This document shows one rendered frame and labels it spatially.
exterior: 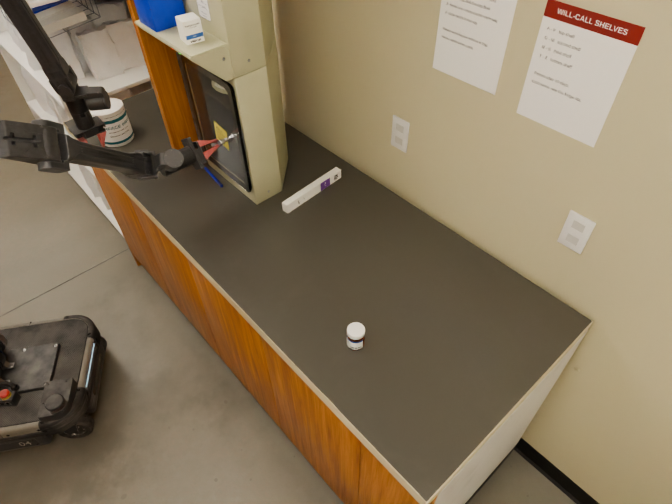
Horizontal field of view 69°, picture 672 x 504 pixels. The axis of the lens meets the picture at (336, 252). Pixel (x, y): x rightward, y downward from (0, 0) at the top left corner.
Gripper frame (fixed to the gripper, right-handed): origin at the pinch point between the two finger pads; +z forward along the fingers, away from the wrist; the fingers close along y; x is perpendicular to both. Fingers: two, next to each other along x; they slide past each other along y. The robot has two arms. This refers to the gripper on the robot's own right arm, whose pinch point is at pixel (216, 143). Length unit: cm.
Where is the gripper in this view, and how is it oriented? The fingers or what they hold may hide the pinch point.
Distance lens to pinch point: 167.0
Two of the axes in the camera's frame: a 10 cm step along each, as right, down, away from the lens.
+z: 7.6, -4.9, 4.4
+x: -5.4, -1.0, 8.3
